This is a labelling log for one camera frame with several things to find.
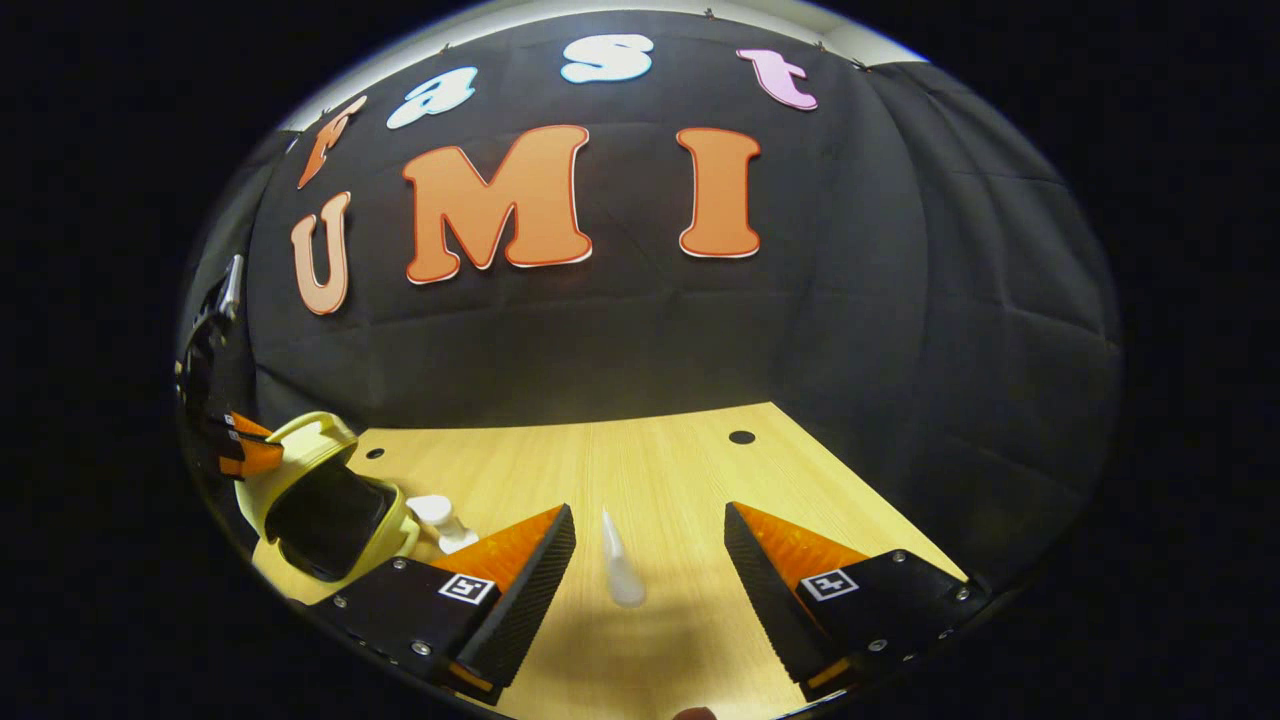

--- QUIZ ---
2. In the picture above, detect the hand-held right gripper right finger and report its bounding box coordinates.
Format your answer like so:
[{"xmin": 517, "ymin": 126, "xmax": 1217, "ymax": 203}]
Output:
[{"xmin": 723, "ymin": 500, "xmax": 991, "ymax": 701}]

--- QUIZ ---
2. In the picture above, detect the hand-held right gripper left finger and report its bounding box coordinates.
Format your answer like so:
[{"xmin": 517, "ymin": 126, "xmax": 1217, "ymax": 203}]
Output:
[{"xmin": 310, "ymin": 503, "xmax": 578, "ymax": 706}]

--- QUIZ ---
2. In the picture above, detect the white squeeze tube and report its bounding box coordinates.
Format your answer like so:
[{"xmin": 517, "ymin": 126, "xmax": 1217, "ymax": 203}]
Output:
[{"xmin": 600, "ymin": 508, "xmax": 647, "ymax": 608}]

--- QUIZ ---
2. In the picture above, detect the white pump bottle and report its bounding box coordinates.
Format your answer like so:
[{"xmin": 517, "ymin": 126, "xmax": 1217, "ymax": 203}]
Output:
[{"xmin": 408, "ymin": 495, "xmax": 479, "ymax": 555}]

